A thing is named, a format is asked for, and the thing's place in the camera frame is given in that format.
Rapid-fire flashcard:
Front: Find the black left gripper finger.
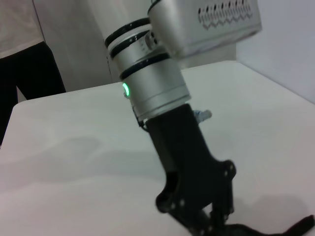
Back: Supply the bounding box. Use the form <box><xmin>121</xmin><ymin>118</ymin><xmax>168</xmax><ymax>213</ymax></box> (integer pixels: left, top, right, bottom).
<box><xmin>169</xmin><ymin>205</ymin><xmax>217</xmax><ymax>236</ymax></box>
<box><xmin>209</xmin><ymin>179</ymin><xmax>235</xmax><ymax>228</ymax></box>

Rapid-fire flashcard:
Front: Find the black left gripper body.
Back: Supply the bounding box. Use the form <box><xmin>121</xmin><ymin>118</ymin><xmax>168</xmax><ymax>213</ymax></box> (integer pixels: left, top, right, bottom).
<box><xmin>143</xmin><ymin>103</ymin><xmax>237</xmax><ymax>215</ymax></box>

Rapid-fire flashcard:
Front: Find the dark cloth rag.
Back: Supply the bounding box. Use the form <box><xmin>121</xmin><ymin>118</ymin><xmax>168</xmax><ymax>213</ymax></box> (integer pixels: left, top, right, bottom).
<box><xmin>220</xmin><ymin>214</ymin><xmax>315</xmax><ymax>236</ymax></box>

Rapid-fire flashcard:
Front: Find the person in white shirt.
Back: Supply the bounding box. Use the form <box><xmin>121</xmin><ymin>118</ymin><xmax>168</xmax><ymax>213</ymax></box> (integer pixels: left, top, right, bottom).
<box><xmin>0</xmin><ymin>0</ymin><xmax>67</xmax><ymax>148</ymax></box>

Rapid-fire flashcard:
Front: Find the left wrist connector cable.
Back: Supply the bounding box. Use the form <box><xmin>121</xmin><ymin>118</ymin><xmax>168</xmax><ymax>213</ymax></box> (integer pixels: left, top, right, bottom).
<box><xmin>193</xmin><ymin>109</ymin><xmax>213</xmax><ymax>123</ymax></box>

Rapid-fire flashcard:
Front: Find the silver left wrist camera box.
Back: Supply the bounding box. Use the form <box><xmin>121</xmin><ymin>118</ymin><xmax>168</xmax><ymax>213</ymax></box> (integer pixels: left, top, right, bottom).
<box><xmin>147</xmin><ymin>0</ymin><xmax>262</xmax><ymax>59</ymax></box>

